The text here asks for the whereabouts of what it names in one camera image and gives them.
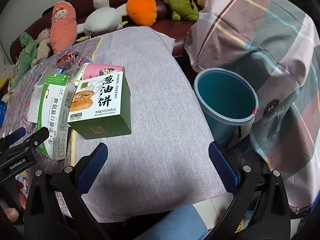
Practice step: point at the person's left hand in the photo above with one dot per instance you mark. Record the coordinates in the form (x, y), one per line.
(12, 214)

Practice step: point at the blue plastic bin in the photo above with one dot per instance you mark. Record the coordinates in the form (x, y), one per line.
(222, 97)

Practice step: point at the light green dinosaur plush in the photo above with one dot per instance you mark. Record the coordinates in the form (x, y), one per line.
(26, 52)

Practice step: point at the red drink can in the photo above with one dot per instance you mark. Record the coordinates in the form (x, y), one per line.
(72, 55)

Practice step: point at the olive green dinosaur plush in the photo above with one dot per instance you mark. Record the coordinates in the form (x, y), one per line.
(182, 5)

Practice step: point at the beige doll plush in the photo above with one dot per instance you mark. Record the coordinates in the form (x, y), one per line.
(42, 47)

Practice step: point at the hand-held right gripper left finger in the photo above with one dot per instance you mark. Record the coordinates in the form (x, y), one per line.
(92, 165)

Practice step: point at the green pancake box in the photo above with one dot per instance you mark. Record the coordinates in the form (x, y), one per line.
(100, 130)

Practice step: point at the yellow-green plush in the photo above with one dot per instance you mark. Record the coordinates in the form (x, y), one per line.
(3, 81)

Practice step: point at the person's blue jeans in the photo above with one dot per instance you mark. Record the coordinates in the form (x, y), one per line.
(172, 222)

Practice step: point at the crushed clear plastic bottle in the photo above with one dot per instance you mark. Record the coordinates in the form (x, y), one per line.
(63, 64)

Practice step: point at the plaid blanket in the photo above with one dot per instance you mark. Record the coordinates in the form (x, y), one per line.
(262, 30)

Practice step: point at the pink paper cup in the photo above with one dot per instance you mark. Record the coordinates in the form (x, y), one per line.
(95, 71)

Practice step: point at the pink carrot rabbit plush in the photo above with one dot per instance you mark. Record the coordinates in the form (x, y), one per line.
(62, 30)

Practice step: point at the small brown teddy bear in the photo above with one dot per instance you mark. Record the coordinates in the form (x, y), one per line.
(202, 2)

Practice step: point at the orange carrot plush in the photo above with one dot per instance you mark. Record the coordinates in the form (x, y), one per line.
(140, 10)

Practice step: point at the blue object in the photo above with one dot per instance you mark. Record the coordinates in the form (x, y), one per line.
(2, 112)

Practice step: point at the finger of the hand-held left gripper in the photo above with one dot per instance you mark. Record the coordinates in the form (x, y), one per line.
(17, 133)
(37, 137)

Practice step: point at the white and green medicine box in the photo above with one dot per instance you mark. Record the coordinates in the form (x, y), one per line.
(53, 120)

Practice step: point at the white duck plush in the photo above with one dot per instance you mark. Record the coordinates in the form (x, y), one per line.
(102, 20)

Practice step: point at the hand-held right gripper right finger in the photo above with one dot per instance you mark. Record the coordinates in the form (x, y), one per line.
(221, 166)

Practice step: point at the dark red leather sofa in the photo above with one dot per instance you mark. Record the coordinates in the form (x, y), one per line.
(165, 25)

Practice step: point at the printed floor mat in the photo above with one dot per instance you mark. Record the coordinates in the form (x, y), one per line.
(243, 223)

